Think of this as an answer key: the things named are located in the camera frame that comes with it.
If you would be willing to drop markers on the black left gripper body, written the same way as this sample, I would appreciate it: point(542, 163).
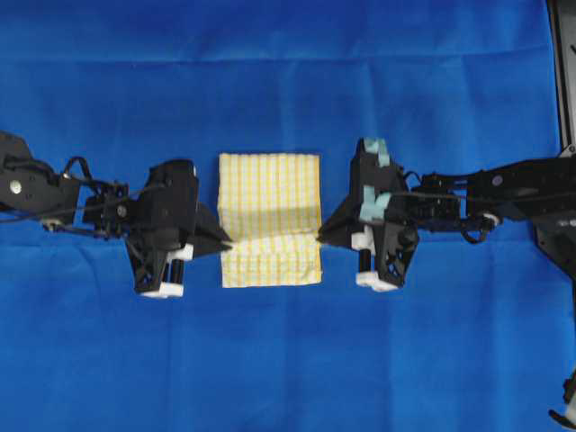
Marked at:
point(158, 241)

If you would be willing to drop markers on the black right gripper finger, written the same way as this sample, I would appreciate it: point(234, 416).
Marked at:
point(337, 230)

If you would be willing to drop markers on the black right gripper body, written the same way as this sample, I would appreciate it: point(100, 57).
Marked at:
point(384, 236)

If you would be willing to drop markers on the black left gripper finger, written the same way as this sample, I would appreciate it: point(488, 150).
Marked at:
point(209, 238)

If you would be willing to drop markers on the yellow checked towel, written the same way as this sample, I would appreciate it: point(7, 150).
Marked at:
point(269, 204)

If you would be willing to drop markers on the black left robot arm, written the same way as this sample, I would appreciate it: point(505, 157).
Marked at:
point(70, 201)

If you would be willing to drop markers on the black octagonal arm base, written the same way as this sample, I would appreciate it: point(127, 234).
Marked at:
point(555, 225)

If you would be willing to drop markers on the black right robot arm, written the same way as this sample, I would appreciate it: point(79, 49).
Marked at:
point(474, 205)

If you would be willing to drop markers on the blue table cloth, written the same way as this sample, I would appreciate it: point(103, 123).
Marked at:
point(480, 338)

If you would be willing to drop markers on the black white clamp at corner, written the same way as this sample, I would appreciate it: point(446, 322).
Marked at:
point(567, 419)

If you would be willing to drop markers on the aluminium frame rail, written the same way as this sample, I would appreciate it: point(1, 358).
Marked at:
point(562, 24)

